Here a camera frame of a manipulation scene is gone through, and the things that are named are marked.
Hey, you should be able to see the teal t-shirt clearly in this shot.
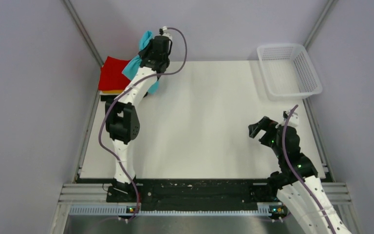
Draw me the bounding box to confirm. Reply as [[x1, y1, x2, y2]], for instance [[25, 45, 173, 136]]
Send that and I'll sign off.
[[122, 30, 159, 95]]

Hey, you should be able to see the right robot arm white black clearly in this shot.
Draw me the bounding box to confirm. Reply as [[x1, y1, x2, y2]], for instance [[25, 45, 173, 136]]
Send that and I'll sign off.
[[248, 115, 350, 234]]

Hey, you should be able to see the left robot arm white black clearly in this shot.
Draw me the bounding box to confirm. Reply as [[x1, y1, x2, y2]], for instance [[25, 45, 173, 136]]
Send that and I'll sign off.
[[102, 33, 172, 202]]

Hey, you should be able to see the red folded t-shirt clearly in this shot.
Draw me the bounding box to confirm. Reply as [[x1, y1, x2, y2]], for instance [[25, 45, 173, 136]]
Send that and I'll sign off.
[[98, 56, 130, 91]]

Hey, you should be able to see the white plastic basket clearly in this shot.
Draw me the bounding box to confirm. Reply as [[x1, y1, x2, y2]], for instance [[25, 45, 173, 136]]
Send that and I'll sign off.
[[257, 43, 323, 101]]

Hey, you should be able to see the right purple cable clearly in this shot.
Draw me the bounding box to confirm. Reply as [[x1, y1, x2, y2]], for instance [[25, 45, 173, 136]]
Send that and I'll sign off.
[[280, 104, 337, 234]]

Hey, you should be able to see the purple cable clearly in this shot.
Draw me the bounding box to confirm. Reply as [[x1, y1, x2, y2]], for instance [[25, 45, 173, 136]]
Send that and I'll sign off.
[[280, 104, 337, 234], [98, 27, 188, 223]]

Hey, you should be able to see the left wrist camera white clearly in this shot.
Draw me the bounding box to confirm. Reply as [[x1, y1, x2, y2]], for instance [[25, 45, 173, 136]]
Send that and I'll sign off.
[[159, 26, 172, 40]]

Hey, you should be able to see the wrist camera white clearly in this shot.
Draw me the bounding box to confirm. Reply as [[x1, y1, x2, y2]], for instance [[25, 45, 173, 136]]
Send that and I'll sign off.
[[281, 110, 300, 128], [159, 26, 172, 40]]

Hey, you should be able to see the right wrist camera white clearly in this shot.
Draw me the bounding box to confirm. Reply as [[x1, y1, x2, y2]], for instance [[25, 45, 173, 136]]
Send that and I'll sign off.
[[281, 110, 300, 128]]

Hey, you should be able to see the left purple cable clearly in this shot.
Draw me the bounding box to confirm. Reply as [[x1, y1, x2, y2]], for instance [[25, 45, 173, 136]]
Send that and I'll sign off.
[[98, 27, 188, 223]]

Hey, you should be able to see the white cable duct strip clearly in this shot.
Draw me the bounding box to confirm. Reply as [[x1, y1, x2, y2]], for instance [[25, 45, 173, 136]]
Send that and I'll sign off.
[[69, 205, 271, 216]]

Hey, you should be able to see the aluminium rail frame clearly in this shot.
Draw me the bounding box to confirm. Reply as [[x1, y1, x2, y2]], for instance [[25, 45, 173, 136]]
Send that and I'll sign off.
[[58, 182, 352, 205]]

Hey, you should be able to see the left corner metal post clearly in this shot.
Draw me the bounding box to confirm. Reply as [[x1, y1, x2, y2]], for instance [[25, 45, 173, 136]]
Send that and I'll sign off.
[[62, 0, 104, 67]]

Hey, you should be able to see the corner metal post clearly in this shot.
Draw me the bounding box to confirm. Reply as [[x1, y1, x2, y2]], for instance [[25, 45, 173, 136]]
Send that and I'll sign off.
[[62, 0, 104, 67], [303, 0, 338, 51]]

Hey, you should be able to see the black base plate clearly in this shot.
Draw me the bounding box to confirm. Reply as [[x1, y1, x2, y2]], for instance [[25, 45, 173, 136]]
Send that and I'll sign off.
[[106, 179, 289, 215]]

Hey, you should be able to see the right corner metal post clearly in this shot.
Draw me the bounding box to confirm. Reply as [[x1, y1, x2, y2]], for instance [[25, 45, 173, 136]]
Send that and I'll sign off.
[[303, 0, 338, 51]]

